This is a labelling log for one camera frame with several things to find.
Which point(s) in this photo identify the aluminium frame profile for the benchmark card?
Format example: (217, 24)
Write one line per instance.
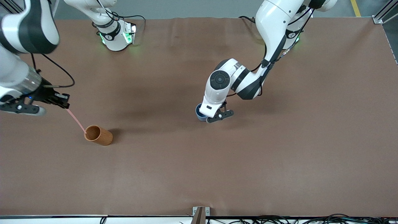
(11, 5)
(384, 14)

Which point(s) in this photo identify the brown table cover mat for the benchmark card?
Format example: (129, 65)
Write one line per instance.
(199, 168)

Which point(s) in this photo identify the metal bracket with post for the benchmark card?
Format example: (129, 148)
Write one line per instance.
(200, 214)

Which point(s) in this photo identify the brown wooden cup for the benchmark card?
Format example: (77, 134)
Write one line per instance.
(104, 138)

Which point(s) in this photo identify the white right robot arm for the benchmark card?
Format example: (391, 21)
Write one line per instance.
(18, 34)

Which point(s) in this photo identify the pink chopstick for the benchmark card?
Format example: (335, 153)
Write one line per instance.
(76, 120)

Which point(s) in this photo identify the blue plastic cup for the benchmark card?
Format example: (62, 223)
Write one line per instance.
(200, 116)

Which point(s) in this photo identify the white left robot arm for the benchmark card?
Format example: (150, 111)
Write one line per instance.
(273, 21)

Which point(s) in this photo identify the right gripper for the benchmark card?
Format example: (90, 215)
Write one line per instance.
(44, 93)

